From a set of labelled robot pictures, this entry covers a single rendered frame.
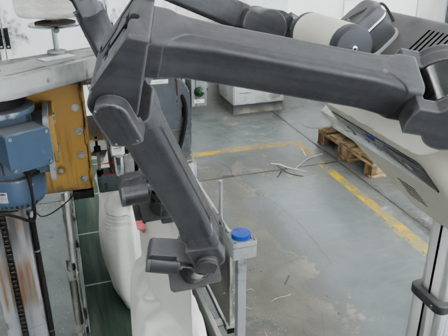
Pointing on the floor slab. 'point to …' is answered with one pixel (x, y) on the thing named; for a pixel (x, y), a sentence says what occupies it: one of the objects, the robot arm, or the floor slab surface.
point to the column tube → (22, 258)
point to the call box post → (240, 297)
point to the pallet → (349, 151)
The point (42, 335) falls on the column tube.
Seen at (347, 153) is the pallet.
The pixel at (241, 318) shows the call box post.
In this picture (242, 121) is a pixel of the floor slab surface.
